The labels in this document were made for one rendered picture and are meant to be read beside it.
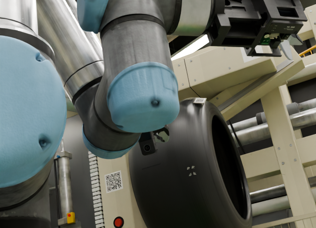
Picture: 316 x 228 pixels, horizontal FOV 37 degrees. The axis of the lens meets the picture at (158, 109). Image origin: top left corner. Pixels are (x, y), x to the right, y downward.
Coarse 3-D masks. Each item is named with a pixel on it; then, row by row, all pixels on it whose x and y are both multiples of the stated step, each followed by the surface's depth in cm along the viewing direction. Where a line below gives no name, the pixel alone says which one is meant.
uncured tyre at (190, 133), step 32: (192, 128) 157; (224, 128) 190; (160, 160) 155; (192, 160) 151; (224, 160) 203; (160, 192) 153; (192, 192) 150; (224, 192) 154; (160, 224) 156; (192, 224) 153; (224, 224) 154
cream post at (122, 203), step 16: (112, 160) 187; (128, 160) 187; (128, 176) 182; (112, 192) 182; (128, 192) 180; (112, 208) 180; (128, 208) 177; (112, 224) 178; (128, 224) 175; (144, 224) 182
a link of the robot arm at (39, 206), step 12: (36, 192) 49; (48, 192) 55; (24, 204) 50; (36, 204) 51; (48, 204) 54; (0, 216) 48; (12, 216) 49; (24, 216) 49; (36, 216) 51; (48, 216) 53
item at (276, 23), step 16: (224, 0) 56; (240, 0) 59; (256, 0) 59; (272, 0) 58; (288, 0) 59; (224, 16) 56; (240, 16) 57; (256, 16) 58; (272, 16) 56; (288, 16) 58; (304, 16) 57; (208, 32) 58; (224, 32) 56; (240, 32) 58; (256, 32) 58; (272, 32) 58; (288, 32) 59; (272, 48) 62
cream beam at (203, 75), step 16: (224, 48) 211; (176, 64) 220; (192, 64) 216; (208, 64) 213; (224, 64) 209; (240, 64) 206; (256, 64) 204; (272, 64) 206; (192, 80) 213; (208, 80) 210; (224, 80) 212; (240, 80) 215; (192, 96) 222; (208, 96) 225
